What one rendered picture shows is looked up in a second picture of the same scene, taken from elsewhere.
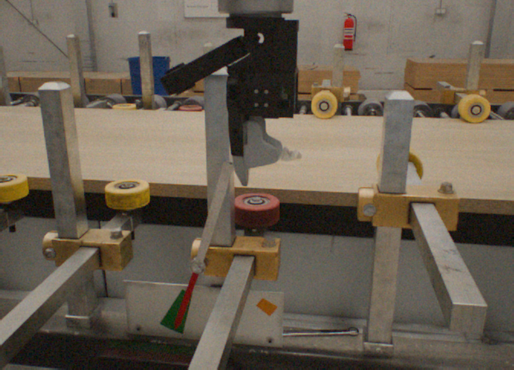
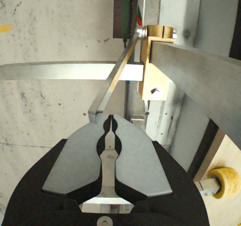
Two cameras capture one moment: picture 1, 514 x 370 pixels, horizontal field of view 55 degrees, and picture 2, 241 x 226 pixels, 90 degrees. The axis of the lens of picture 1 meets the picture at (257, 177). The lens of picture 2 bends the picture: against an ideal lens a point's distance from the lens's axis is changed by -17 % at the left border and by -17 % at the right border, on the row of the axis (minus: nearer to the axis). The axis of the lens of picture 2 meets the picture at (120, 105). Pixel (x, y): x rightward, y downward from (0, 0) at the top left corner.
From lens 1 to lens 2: 0.65 m
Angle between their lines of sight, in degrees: 76
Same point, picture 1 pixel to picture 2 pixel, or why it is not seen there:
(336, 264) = (198, 111)
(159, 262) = not seen: outside the picture
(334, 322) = (179, 96)
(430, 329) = (170, 134)
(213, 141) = (207, 74)
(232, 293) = (83, 72)
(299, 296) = not seen: hidden behind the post
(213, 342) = (32, 72)
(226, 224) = (155, 62)
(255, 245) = (152, 83)
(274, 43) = not seen: outside the picture
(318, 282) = not seen: hidden behind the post
